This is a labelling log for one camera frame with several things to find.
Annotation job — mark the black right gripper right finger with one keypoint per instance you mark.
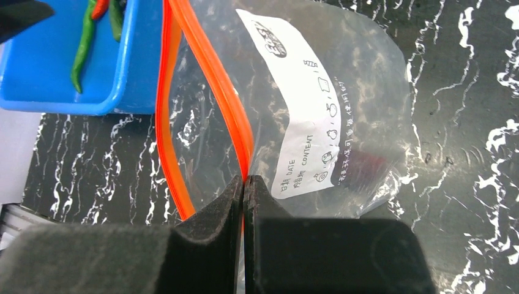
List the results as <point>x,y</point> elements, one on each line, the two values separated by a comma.
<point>287,254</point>

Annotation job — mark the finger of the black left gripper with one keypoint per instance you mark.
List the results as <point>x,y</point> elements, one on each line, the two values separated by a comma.
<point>19,15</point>

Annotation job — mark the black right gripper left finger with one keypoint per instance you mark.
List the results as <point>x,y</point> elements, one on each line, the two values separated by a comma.
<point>199,255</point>

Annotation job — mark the clear zip top bag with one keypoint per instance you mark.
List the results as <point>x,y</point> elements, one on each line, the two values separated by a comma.
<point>278,89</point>

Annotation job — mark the dark red fig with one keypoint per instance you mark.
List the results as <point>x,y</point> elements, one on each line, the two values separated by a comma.
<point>358,171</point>

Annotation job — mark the long green chili pepper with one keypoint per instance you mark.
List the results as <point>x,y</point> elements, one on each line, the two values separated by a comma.
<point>87,34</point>

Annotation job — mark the red chili pepper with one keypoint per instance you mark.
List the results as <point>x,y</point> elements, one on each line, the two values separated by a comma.
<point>100,8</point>

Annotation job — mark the short green pepper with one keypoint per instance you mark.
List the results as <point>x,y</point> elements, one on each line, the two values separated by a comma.
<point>116,9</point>

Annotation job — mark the blue plastic bin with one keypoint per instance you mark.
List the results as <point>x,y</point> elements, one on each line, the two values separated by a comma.
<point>117,76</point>

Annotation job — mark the aluminium frame rail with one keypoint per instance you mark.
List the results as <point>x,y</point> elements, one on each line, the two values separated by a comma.
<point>16,218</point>

